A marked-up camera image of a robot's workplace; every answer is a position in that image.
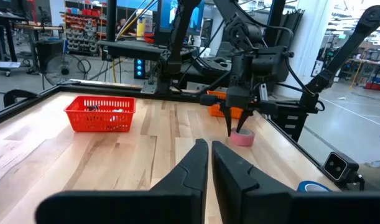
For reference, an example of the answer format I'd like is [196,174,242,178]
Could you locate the grey office chair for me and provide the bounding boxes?
[216,42,237,60]

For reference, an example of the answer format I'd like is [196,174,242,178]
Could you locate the black keyboard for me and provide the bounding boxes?
[192,57,231,74]

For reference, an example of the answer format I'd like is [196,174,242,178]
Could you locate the red plastic basket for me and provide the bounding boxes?
[63,95,137,133]

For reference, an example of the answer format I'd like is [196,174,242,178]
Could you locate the brown horizontal pipe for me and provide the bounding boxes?
[14,24,65,32]

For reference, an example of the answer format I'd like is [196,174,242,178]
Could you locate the yellow white container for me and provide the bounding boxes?
[136,11,154,40]

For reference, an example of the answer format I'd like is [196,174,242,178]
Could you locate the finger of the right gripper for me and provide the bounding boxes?
[236,109,254,134]
[220,103,233,138]

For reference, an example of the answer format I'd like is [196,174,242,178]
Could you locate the black drawer cabinet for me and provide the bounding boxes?
[269,102,309,143]

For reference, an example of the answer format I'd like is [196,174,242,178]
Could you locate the blue screen monitor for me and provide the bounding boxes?
[158,0,206,37]

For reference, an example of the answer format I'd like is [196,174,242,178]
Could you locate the black floor fan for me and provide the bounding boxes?
[42,53,91,86]

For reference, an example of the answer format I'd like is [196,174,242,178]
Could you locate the black diagonal frame brace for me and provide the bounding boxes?
[199,68,233,96]

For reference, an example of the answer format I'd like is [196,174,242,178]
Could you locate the black stereo camera box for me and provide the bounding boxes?
[322,151,366,190]

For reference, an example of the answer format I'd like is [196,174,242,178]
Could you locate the orange plastic basket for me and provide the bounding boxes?
[206,90,244,120]

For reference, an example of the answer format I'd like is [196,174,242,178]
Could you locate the black bin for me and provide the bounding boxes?
[35,39,65,74]

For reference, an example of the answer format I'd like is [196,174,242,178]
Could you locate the pink tape roll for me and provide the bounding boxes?
[229,127,256,147]

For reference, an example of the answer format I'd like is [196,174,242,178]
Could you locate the black frame post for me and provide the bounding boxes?
[262,0,287,94]
[106,0,118,43]

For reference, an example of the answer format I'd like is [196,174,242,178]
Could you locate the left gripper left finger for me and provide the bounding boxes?
[35,138,210,224]

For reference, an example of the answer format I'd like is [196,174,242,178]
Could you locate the black platform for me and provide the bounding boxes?
[97,40,165,62]

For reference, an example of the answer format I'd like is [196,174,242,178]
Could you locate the shelf rack with bins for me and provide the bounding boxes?
[60,1,109,57]

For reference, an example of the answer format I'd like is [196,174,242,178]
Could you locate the silver aluminium extrusion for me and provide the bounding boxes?
[258,83,269,102]

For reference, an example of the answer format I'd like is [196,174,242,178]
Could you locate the blue tape roll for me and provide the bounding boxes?
[296,180,333,193]

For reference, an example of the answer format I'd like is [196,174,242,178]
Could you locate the black leaning panels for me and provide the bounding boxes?
[279,9,305,47]

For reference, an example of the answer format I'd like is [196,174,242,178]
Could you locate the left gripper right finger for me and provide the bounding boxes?
[211,141,380,224]

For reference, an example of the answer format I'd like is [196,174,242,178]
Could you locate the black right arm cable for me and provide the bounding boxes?
[257,24,326,112]

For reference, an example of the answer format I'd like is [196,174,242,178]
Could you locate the person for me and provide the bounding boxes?
[117,17,129,34]

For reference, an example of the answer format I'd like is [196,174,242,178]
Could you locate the black workbench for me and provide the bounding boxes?
[0,7,27,77]

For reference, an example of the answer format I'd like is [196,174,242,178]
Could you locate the computer tower with lights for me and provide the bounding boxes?
[133,57,147,80]

